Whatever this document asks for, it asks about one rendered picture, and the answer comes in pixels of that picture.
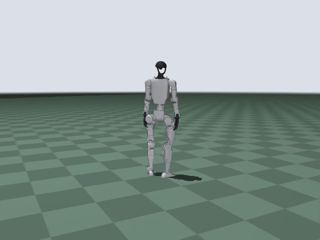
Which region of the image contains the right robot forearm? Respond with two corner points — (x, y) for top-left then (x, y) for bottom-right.
(172, 97), (180, 117)

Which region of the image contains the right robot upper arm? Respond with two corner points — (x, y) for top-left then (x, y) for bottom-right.
(168, 79), (177, 103)

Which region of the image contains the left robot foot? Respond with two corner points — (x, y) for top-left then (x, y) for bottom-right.
(147, 167), (154, 176)

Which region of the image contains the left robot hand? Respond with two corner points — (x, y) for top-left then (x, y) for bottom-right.
(143, 111), (148, 128)

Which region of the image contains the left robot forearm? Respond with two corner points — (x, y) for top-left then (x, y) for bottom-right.
(143, 98), (150, 115)

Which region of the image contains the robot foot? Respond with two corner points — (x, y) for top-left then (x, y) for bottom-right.
(161, 172), (176, 178)
(147, 167), (154, 176)

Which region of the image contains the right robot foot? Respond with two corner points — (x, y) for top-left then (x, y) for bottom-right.
(161, 172), (176, 178)

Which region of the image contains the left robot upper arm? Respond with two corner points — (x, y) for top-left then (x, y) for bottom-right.
(145, 78), (152, 101)

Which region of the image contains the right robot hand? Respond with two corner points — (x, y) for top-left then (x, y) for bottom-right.
(173, 113), (179, 130)

